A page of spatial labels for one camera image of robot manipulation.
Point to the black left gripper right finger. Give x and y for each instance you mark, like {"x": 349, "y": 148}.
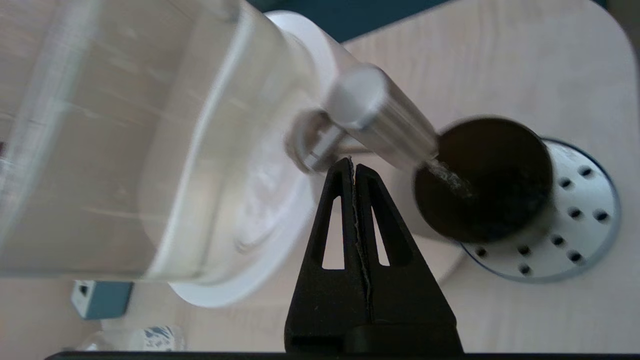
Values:
{"x": 410, "y": 315}

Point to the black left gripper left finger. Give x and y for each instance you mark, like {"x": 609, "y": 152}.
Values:
{"x": 325, "y": 310}

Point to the black plastic cup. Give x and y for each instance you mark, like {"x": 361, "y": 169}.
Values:
{"x": 485, "y": 190}

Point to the large silver metal tap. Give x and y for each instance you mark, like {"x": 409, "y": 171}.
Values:
{"x": 380, "y": 115}

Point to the clear plastic bottle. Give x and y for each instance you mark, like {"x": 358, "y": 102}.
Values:
{"x": 150, "y": 340}

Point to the large blue drip tray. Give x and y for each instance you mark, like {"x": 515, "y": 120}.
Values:
{"x": 575, "y": 235}

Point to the clear water dispenser white base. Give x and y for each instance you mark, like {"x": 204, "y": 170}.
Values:
{"x": 210, "y": 150}

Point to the small blue box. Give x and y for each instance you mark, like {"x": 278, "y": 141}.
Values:
{"x": 105, "y": 300}

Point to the teal upholstered bench sofa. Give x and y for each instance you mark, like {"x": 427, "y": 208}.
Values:
{"x": 360, "y": 17}

